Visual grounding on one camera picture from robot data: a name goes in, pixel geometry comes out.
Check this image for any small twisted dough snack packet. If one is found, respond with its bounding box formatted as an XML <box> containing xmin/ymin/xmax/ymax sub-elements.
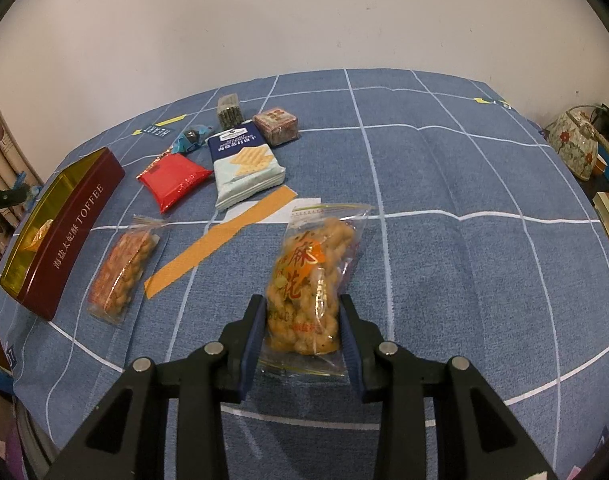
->
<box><xmin>87</xmin><ymin>215</ymin><xmax>168</xmax><ymax>328</ymax></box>

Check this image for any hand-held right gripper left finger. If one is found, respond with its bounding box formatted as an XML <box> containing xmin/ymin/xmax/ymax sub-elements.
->
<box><xmin>44</xmin><ymin>294</ymin><xmax>268</xmax><ymax>480</ymax></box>

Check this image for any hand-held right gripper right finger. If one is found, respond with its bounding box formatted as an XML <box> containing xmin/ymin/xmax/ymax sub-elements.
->
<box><xmin>339</xmin><ymin>294</ymin><xmax>568</xmax><ymax>480</ymax></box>

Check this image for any floral fabric bag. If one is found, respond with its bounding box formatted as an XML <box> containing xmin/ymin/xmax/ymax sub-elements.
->
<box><xmin>547</xmin><ymin>105</ymin><xmax>603</xmax><ymax>181</ymax></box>

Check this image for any orange tape strip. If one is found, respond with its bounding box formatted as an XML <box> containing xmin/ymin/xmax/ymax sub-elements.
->
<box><xmin>143</xmin><ymin>185</ymin><xmax>298</xmax><ymax>300</ymax></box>

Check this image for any brown cube snack packet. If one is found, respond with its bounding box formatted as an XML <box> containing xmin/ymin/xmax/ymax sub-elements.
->
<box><xmin>252</xmin><ymin>106</ymin><xmax>301</xmax><ymax>147</ymax></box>

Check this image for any dark green striped snack packet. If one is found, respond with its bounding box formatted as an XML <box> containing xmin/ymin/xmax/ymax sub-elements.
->
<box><xmin>217</xmin><ymin>92</ymin><xmax>248</xmax><ymax>131</ymax></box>

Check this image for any blue checked tablecloth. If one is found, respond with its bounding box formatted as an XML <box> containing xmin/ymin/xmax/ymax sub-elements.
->
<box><xmin>0</xmin><ymin>67</ymin><xmax>609</xmax><ymax>480</ymax></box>

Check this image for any large twisted dough snack packet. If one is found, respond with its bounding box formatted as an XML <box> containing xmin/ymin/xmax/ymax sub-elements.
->
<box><xmin>258</xmin><ymin>202</ymin><xmax>374</xmax><ymax>378</ymax></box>

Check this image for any dark candy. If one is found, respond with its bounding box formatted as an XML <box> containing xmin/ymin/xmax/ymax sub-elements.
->
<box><xmin>165</xmin><ymin>125</ymin><xmax>211</xmax><ymax>157</ymax></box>

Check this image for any white tape piece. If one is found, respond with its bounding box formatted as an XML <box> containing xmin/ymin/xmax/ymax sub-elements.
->
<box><xmin>224</xmin><ymin>197</ymin><xmax>325</xmax><ymax>226</ymax></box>

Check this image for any navy and white cracker packet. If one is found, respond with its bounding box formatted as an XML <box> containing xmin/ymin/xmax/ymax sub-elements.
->
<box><xmin>207</xmin><ymin>129</ymin><xmax>286</xmax><ymax>212</ymax></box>

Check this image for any gold tin tray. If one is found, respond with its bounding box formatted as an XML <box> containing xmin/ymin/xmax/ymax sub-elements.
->
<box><xmin>0</xmin><ymin>147</ymin><xmax>126</xmax><ymax>322</ymax></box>

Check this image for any red snack packet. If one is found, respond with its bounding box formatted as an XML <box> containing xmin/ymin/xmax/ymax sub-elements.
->
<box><xmin>137</xmin><ymin>152</ymin><xmax>214</xmax><ymax>215</ymax></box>

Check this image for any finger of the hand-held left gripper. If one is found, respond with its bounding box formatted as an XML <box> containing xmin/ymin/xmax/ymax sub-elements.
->
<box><xmin>0</xmin><ymin>182</ymin><xmax>40</xmax><ymax>213</ymax></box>

